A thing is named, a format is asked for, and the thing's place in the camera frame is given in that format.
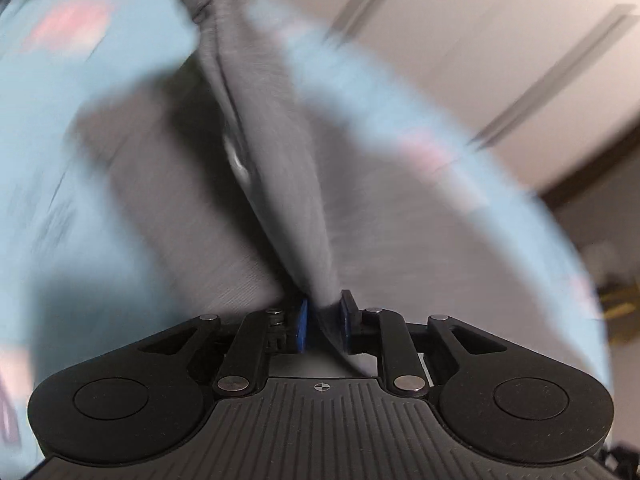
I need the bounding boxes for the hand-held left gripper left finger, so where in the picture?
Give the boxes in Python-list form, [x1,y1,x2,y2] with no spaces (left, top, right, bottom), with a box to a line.
[136,298,311,397]

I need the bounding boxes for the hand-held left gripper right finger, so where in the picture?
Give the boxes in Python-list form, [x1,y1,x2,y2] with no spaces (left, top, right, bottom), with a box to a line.
[339,290,508,397]

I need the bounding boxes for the grey pants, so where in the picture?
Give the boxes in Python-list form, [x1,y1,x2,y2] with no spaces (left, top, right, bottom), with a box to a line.
[70,0,596,381]

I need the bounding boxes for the yellow-legged side table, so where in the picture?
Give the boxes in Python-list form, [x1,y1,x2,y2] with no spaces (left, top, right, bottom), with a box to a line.
[597,280,640,346]

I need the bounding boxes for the white wardrobe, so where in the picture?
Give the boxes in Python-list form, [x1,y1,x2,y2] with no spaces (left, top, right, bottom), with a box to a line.
[320,0,640,196]

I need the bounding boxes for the light blue printed bed sheet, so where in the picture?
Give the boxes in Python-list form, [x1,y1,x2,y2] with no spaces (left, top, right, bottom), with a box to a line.
[0,0,613,480]

